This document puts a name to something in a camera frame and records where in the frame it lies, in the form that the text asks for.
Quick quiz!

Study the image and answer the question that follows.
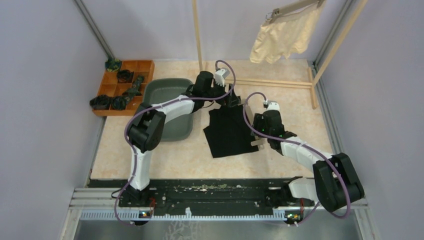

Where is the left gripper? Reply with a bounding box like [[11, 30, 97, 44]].
[[203, 79, 241, 108]]

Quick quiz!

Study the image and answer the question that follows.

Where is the black garment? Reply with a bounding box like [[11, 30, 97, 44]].
[[203, 105, 259, 158]]

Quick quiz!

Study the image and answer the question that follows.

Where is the beige cotton underwear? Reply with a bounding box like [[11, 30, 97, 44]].
[[249, 3, 326, 64]]

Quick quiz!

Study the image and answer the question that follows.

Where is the beige clip hanger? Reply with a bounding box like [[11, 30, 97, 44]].
[[265, 0, 325, 23]]

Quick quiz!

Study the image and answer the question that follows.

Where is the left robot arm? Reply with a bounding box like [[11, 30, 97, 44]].
[[124, 68, 236, 207]]

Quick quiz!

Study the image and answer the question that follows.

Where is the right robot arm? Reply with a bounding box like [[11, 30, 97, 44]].
[[252, 110, 365, 213]]

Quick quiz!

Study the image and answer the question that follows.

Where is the dark green plastic bin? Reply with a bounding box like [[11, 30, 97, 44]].
[[143, 78, 194, 142]]

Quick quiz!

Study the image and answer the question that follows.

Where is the orange compartment tray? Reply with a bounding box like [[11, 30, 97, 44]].
[[92, 60, 155, 117]]

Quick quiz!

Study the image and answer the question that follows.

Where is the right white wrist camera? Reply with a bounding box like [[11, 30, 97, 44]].
[[263, 100, 280, 112]]

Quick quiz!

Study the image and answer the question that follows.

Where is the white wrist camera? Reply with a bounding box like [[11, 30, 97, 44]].
[[263, 100, 280, 112], [213, 67, 230, 88]]

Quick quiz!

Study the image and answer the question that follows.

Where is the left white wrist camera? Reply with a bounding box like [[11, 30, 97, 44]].
[[213, 67, 230, 88]]

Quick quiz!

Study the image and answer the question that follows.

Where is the wooden clothes rack frame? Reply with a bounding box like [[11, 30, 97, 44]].
[[190, 0, 370, 112]]

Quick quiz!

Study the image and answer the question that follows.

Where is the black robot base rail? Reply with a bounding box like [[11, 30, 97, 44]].
[[116, 178, 315, 217]]

